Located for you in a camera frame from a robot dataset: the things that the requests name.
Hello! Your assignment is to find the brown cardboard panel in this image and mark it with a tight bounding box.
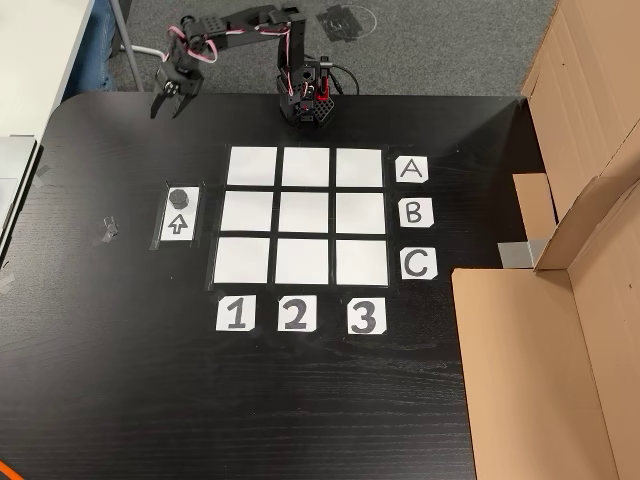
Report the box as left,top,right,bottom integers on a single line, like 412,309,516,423
512,0,640,271
451,117,640,480

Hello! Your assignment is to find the person's leg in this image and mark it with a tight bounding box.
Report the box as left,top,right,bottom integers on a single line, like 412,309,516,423
92,0,132,92

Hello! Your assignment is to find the paper label letter C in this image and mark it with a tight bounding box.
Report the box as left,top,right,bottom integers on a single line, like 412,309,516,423
399,247,439,281

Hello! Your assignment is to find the white arrow paper sheet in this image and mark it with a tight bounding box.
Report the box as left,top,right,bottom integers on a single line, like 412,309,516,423
159,186,194,243

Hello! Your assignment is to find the paper label letter B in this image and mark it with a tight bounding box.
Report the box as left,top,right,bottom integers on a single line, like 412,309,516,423
398,197,434,229

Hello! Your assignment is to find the paper label number 2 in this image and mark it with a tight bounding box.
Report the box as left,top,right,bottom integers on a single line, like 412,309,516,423
277,294,318,333

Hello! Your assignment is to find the white paper grid square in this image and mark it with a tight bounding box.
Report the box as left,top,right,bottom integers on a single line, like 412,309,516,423
281,146,331,187
335,192,387,235
278,191,330,234
335,239,390,287
227,146,278,186
221,191,275,233
213,237,272,285
274,238,330,286
335,147,385,188

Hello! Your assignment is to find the white desk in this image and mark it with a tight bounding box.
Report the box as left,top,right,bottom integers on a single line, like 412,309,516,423
0,0,96,139

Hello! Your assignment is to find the paper label number 3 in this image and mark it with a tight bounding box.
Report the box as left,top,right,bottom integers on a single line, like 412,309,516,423
347,297,388,336

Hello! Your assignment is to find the paper label number 1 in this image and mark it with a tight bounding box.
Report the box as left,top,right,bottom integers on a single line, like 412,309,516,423
215,294,256,332

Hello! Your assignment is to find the paper label letter A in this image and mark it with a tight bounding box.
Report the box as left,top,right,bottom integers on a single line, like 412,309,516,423
394,155,429,185

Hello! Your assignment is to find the pink white servo cable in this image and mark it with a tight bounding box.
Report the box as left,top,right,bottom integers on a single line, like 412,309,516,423
167,27,219,64

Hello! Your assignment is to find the black power cable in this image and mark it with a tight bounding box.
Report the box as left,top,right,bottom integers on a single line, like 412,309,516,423
327,62,362,96

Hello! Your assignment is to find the grey metal desk leg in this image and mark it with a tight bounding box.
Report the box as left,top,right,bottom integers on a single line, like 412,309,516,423
121,0,145,92

